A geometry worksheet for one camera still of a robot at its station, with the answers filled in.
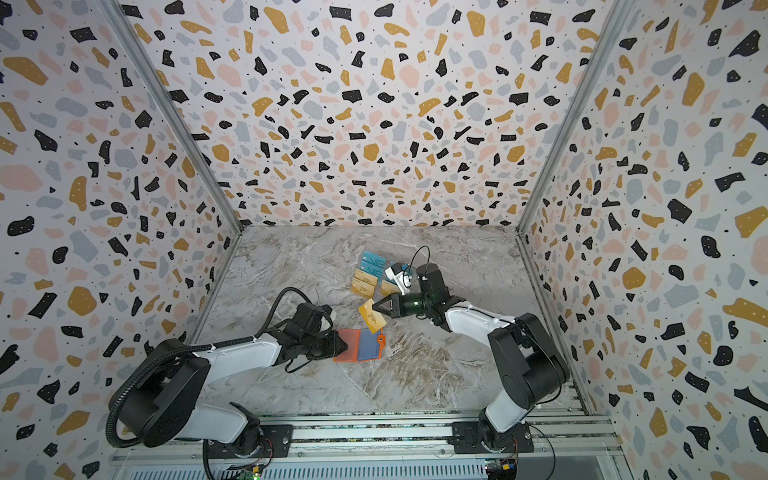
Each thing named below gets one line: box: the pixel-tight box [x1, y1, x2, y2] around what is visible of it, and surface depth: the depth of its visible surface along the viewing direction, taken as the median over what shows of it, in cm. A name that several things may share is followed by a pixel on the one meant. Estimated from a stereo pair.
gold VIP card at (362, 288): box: [351, 277, 375, 299], surface depth 102 cm
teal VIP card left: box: [360, 250, 386, 285], surface depth 102 cm
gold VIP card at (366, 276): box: [354, 268, 378, 286], surface depth 102 cm
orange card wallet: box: [332, 327, 386, 363], surface depth 89 cm
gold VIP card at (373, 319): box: [358, 298, 387, 334], surface depth 85 cm
